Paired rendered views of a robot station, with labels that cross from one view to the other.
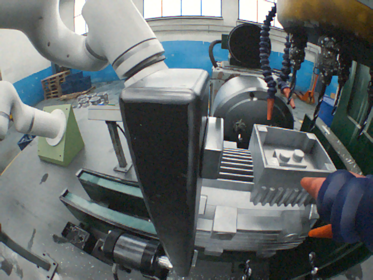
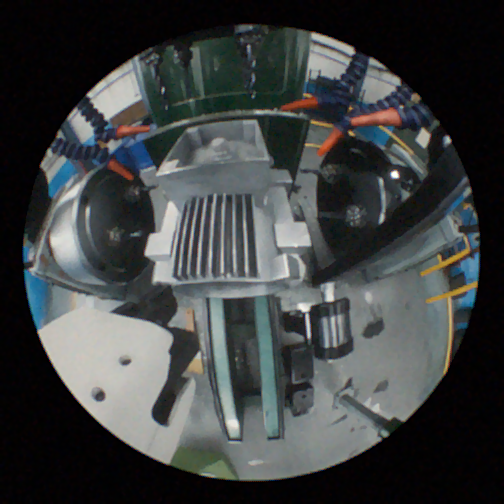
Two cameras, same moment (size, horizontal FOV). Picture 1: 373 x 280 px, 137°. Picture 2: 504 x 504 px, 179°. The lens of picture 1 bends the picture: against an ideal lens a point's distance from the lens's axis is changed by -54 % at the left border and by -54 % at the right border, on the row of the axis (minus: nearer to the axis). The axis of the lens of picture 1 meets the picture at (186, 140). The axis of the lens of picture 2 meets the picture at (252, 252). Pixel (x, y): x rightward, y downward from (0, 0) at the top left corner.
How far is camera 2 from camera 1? 17 cm
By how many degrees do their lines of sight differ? 64
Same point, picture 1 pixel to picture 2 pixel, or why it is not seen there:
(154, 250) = (335, 304)
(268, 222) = (278, 197)
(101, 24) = not seen: outside the picture
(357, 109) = (178, 92)
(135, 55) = not seen: outside the picture
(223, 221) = (297, 235)
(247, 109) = (99, 216)
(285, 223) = (281, 181)
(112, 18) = not seen: outside the picture
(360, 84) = (169, 73)
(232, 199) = (266, 228)
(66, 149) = (205, 463)
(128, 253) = (346, 326)
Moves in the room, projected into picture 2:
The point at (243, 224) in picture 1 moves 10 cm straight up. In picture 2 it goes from (287, 218) to (310, 144)
